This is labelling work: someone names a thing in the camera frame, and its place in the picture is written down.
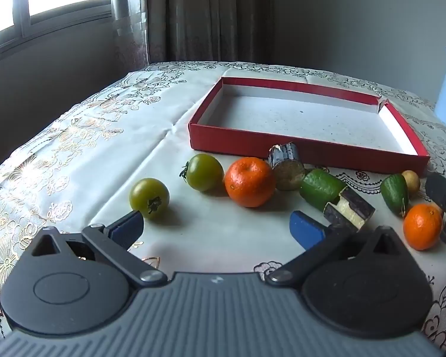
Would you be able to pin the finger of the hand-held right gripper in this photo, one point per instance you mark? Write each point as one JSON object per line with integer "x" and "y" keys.
{"x": 440, "y": 189}

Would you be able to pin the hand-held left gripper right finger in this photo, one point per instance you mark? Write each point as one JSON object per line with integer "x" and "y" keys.
{"x": 306, "y": 229}

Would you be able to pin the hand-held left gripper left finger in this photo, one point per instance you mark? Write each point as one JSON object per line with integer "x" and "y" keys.
{"x": 128, "y": 226}

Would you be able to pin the small tan longan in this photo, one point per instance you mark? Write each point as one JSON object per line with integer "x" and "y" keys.
{"x": 411, "y": 180}

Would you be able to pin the green tomato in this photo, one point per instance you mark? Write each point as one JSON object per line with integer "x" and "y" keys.
{"x": 204, "y": 173}
{"x": 149, "y": 198}

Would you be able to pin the small orange tangerine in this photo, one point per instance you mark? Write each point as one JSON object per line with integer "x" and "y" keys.
{"x": 422, "y": 227}

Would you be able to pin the green oval fruit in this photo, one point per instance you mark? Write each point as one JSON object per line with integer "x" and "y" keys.
{"x": 394, "y": 191}
{"x": 319, "y": 187}

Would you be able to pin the partly peeled sugarcane piece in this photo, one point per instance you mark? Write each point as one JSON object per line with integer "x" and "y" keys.
{"x": 349, "y": 208}

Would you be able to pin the dark sugarcane piece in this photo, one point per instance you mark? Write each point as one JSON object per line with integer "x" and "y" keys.
{"x": 286, "y": 163}

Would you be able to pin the large orange tangerine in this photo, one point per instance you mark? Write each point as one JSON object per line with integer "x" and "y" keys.
{"x": 249, "y": 182}

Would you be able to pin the shallow red cardboard box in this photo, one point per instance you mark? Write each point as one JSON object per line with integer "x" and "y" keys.
{"x": 301, "y": 119}

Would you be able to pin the white floral tablecloth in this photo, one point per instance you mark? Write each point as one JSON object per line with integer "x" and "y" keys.
{"x": 96, "y": 137}

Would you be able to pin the brown patterned curtain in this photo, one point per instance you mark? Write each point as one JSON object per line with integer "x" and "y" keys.
{"x": 193, "y": 15}

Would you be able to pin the window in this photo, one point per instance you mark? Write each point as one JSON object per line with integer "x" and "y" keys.
{"x": 41, "y": 0}

